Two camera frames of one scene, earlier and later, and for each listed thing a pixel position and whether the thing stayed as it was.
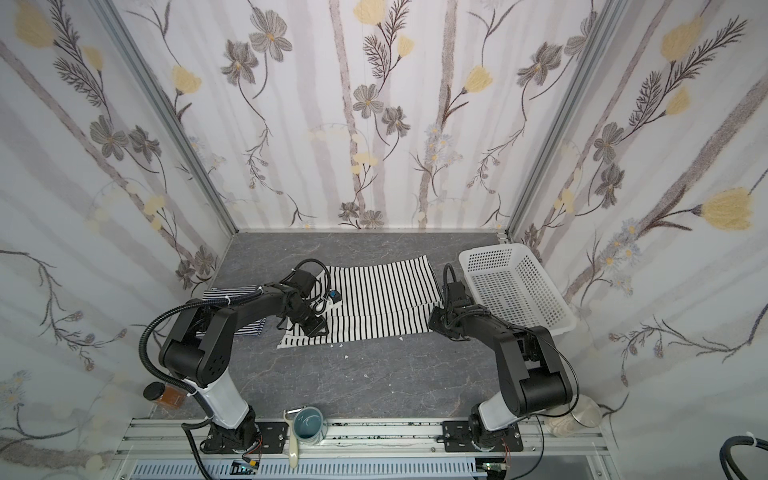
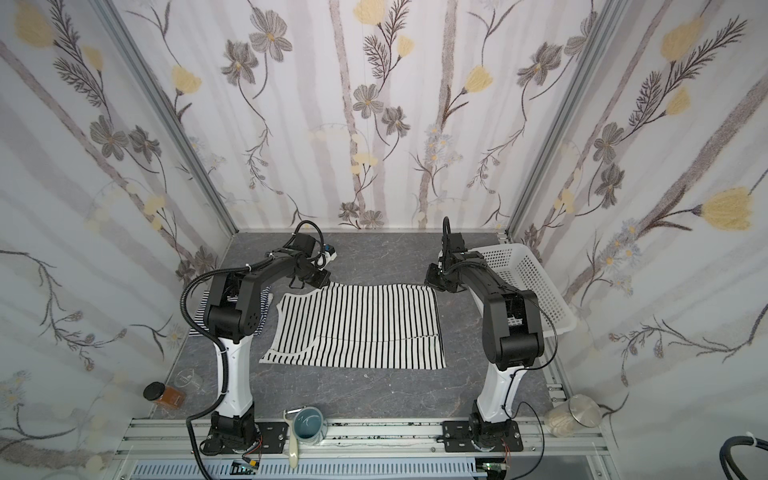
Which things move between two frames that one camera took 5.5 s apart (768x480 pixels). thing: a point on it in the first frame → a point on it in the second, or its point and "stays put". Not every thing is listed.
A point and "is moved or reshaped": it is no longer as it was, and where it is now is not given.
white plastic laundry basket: x=506 y=281 stays put
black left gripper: x=310 y=318 → x=315 y=276
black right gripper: x=442 y=318 → x=437 y=276
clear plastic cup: x=569 y=421 stays put
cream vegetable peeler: x=293 y=449 stays put
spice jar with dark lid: x=166 y=394 stays put
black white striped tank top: x=380 y=299 is moved or reshaped
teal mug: x=309 y=426 stays put
